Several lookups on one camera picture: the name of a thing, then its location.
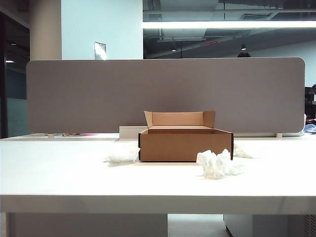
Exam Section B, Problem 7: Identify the large white paper ball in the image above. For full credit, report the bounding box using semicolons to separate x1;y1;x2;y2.
196;149;245;179

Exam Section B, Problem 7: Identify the brown cardboard box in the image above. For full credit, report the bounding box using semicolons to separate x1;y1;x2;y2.
138;110;234;162

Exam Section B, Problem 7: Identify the grey desk divider panel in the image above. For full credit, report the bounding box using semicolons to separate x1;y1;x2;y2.
26;57;307;137

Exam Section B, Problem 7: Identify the ceiling light strip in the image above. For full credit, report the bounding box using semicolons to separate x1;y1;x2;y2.
142;20;316;29

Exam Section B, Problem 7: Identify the framed wall poster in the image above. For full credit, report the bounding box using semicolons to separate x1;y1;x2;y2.
94;41;107;60

